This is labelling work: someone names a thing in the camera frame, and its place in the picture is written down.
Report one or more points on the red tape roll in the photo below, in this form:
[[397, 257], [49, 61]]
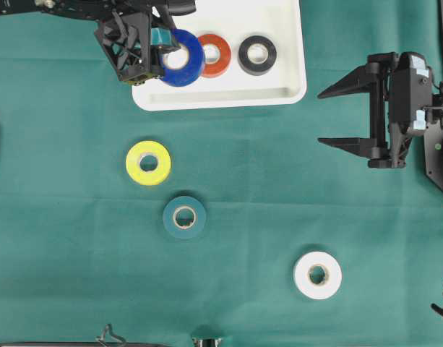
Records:
[[217, 55]]

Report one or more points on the green tape roll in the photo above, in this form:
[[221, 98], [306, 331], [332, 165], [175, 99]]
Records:
[[184, 217]]

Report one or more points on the yellow tape roll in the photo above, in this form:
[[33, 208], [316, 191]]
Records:
[[138, 152]]

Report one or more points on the blue tape roll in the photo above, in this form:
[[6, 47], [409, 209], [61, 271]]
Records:
[[193, 68]]

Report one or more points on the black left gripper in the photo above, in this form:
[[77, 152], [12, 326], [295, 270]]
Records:
[[125, 39]]

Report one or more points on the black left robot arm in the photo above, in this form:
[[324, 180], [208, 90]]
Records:
[[93, 11]]

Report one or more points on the black tape roll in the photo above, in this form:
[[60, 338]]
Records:
[[248, 64]]

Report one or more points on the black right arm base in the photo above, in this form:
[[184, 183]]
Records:
[[433, 151]]

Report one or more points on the black metal clip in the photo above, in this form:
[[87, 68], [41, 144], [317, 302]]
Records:
[[108, 331]]

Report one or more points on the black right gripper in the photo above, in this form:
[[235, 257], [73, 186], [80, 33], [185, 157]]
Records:
[[387, 146]]

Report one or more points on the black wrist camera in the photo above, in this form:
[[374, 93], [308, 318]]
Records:
[[176, 7], [410, 91]]

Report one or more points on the white tape roll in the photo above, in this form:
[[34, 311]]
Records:
[[333, 275]]

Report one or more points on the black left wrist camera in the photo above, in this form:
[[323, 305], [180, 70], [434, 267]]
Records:
[[176, 7]]

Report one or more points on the green table cloth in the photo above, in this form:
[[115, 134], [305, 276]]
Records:
[[83, 245]]

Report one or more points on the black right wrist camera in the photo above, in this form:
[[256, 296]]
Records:
[[410, 91]]

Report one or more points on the white plastic tray case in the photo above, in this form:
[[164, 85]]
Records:
[[285, 83]]

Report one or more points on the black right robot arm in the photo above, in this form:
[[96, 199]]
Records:
[[401, 106]]

